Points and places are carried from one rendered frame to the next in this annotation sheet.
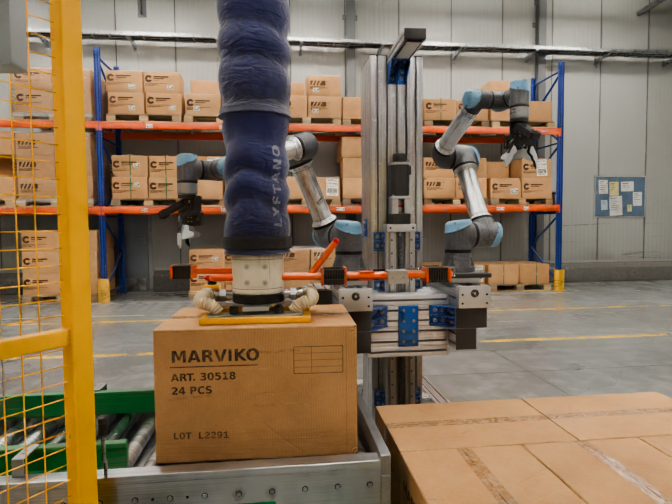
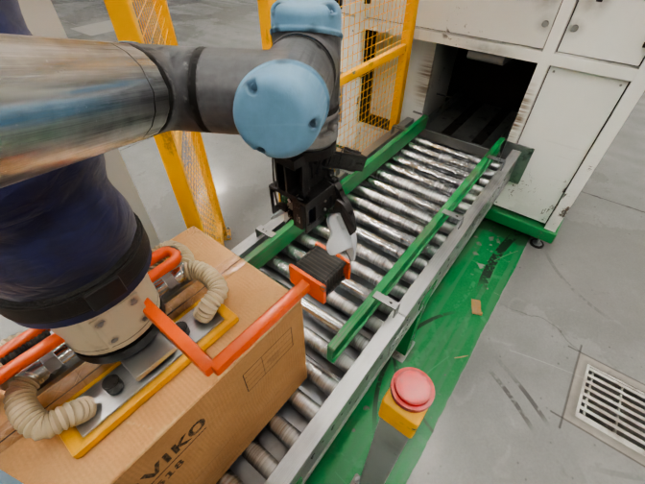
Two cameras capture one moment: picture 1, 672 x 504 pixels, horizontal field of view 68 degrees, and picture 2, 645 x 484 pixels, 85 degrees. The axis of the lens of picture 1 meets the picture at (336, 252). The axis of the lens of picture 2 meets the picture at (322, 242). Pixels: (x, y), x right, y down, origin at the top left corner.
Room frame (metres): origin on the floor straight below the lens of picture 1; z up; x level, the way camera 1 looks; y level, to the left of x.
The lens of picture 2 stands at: (2.19, 0.26, 1.60)
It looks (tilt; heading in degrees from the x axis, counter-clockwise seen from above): 45 degrees down; 134
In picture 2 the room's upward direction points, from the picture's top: straight up
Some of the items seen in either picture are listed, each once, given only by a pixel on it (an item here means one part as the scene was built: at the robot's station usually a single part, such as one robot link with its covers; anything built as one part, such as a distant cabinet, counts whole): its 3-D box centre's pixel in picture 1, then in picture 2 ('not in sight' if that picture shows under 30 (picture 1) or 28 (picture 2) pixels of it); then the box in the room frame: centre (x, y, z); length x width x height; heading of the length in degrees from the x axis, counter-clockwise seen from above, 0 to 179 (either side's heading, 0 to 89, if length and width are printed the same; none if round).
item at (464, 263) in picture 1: (457, 260); not in sight; (2.22, -0.55, 1.09); 0.15 x 0.15 x 0.10
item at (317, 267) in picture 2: (183, 271); (320, 271); (1.88, 0.58, 1.08); 0.09 x 0.08 x 0.05; 4
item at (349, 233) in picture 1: (347, 235); not in sight; (2.17, -0.05, 1.20); 0.13 x 0.12 x 0.14; 36
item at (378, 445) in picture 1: (364, 417); not in sight; (1.70, -0.09, 0.58); 0.70 x 0.03 x 0.06; 7
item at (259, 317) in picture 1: (256, 313); not in sight; (1.55, 0.25, 0.97); 0.34 x 0.10 x 0.05; 94
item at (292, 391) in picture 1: (261, 373); (162, 384); (1.65, 0.26, 0.75); 0.60 x 0.40 x 0.40; 95
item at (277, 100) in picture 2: (214, 170); (271, 95); (1.92, 0.47, 1.46); 0.11 x 0.11 x 0.08; 36
